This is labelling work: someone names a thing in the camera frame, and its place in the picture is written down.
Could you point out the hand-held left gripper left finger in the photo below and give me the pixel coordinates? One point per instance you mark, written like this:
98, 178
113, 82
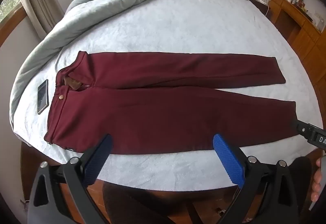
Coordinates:
98, 155

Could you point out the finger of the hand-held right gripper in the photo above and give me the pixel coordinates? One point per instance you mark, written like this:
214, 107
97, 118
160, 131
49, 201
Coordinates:
302, 128

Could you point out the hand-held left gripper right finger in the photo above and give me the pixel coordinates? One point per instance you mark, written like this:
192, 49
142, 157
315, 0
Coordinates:
228, 157

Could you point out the maroon pants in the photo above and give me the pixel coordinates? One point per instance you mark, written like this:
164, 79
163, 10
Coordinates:
165, 112

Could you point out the person's right hand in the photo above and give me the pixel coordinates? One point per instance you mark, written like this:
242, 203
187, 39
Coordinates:
318, 180

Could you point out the smartphone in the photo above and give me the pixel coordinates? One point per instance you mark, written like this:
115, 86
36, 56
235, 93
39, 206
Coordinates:
43, 96

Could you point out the wooden desk cabinet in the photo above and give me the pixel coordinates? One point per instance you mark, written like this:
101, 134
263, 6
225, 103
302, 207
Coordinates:
298, 27

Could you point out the dark nightstand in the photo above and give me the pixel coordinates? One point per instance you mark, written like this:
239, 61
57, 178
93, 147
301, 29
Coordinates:
261, 6

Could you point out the bed with white sheet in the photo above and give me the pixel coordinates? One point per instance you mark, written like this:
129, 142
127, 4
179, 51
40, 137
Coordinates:
191, 30

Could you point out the grey duvet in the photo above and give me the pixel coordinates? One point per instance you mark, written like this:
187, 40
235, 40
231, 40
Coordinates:
101, 2

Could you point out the window with wooden frame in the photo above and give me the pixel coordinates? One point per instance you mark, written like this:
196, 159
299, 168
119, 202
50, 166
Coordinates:
10, 2

